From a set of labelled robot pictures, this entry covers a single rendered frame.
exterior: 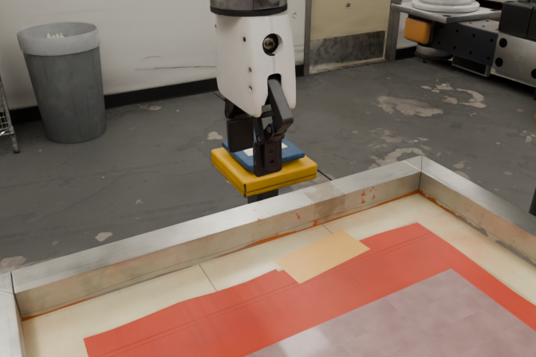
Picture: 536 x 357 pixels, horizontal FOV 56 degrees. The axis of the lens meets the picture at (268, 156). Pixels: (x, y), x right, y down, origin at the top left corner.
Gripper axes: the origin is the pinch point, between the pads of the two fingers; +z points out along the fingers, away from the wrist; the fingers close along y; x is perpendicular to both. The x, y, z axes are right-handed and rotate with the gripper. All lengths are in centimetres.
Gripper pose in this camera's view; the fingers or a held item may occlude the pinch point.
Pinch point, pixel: (253, 147)
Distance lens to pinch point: 55.6
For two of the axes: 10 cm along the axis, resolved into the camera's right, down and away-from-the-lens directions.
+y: -4.7, -3.9, 7.9
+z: 0.2, 8.9, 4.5
